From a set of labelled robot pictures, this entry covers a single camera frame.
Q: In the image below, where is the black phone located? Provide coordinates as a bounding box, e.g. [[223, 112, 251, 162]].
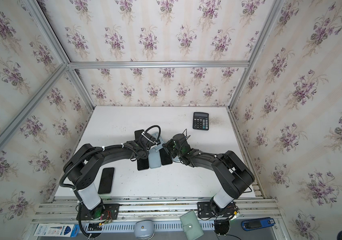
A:
[[98, 168, 115, 195]]

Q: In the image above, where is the blue handheld device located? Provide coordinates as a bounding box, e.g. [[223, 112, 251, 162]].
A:
[[241, 217, 276, 231]]

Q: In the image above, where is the light blue phone case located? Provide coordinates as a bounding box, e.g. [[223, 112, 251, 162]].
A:
[[148, 150, 162, 169]]

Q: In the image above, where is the black round puck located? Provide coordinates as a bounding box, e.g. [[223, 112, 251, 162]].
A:
[[214, 220, 230, 237]]

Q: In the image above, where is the white perforated cable tray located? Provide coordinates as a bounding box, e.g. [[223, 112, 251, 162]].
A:
[[86, 220, 217, 234]]

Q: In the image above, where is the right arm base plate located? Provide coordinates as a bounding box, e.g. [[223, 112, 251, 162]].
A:
[[197, 202, 239, 219]]

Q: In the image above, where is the blue white box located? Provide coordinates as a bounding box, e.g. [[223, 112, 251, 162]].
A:
[[34, 224, 80, 238]]

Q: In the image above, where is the green wallet pouch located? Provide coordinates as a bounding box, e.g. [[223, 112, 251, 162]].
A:
[[180, 211, 204, 240]]

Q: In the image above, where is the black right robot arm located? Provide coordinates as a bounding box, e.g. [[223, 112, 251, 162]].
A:
[[162, 134, 255, 217]]

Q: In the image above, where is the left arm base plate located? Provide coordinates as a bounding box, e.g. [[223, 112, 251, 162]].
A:
[[76, 204, 120, 221]]

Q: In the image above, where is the black desk calculator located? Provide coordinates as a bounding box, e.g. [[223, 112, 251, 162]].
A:
[[193, 112, 209, 131]]

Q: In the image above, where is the grey round device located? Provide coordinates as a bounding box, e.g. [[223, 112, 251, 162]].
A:
[[134, 220, 155, 240]]

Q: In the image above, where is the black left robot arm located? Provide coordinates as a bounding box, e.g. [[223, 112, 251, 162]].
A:
[[59, 125, 161, 211]]

